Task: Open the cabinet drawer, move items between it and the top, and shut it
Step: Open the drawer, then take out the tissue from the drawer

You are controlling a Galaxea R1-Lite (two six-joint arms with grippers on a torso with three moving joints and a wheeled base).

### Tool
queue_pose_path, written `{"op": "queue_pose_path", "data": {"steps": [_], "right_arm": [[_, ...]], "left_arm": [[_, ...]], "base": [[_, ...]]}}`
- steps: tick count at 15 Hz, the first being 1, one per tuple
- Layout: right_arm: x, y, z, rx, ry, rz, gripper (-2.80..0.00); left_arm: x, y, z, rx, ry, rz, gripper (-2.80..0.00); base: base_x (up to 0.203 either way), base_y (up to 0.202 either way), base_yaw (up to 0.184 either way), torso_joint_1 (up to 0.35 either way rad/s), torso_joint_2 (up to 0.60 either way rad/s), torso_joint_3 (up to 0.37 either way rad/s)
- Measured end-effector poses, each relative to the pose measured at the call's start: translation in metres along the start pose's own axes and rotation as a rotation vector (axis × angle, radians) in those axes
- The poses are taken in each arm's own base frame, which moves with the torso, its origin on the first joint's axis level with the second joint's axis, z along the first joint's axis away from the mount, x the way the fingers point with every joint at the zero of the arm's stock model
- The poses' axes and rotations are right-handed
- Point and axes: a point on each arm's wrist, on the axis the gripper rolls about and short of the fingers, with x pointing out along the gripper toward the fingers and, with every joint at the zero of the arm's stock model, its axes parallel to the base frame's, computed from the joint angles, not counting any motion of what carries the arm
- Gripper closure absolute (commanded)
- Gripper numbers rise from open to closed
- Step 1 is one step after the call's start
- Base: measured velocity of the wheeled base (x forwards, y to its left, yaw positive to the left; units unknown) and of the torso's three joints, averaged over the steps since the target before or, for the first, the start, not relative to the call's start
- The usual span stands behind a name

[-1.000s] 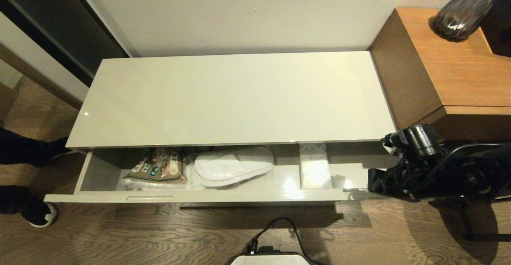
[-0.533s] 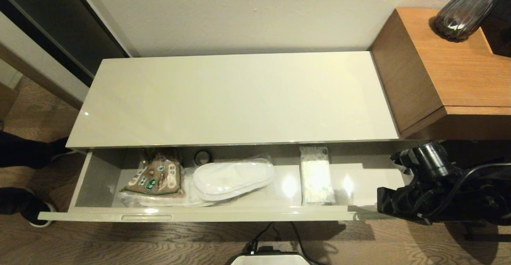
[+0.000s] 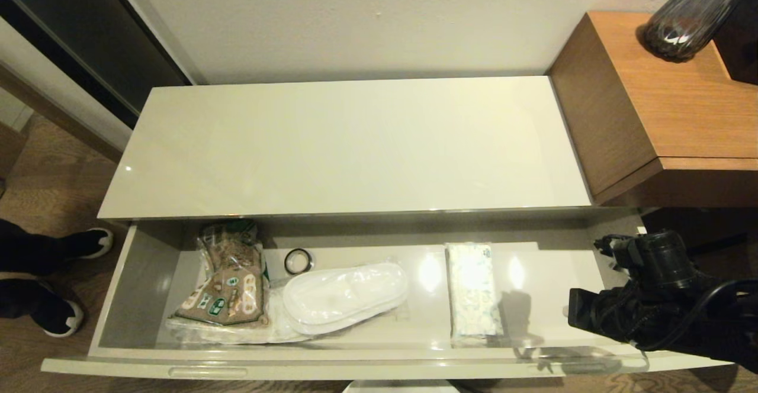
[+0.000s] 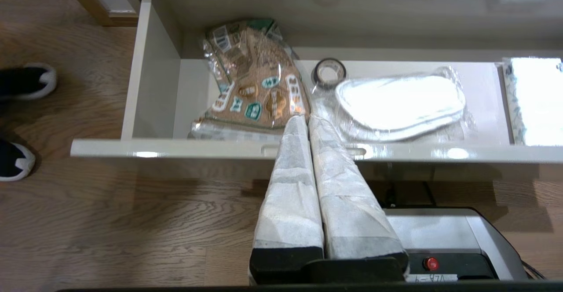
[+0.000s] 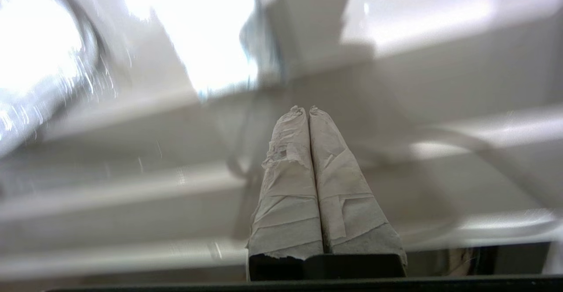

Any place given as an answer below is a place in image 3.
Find white cabinet drawer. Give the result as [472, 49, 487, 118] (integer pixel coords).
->
[41, 207, 732, 381]

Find blue patterned tissue pack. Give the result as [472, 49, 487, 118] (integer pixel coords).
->
[445, 242, 505, 347]

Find packaged white slippers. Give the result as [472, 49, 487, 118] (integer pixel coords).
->
[282, 262, 410, 337]
[165, 286, 311, 345]

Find brown wooden side table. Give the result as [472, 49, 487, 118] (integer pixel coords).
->
[548, 11, 758, 207]

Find dark ribbed glass vase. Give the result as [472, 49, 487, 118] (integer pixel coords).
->
[643, 0, 756, 62]

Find black tape roll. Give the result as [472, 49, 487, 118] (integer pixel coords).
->
[284, 249, 315, 275]

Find black box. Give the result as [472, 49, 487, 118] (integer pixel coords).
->
[712, 0, 758, 86]

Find brown snack bag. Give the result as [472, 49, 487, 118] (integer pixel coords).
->
[167, 220, 271, 328]

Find black white-soled shoe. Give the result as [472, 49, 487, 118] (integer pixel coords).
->
[62, 227, 114, 260]
[30, 298, 85, 339]

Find black trouser leg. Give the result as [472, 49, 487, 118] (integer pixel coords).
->
[0, 279, 51, 320]
[0, 218, 81, 276]

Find dark door panel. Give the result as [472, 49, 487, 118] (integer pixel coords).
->
[0, 0, 193, 130]

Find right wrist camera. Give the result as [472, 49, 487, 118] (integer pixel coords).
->
[594, 234, 629, 259]

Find grey wood-trimmed door frame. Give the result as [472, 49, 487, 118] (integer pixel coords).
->
[0, 17, 134, 163]

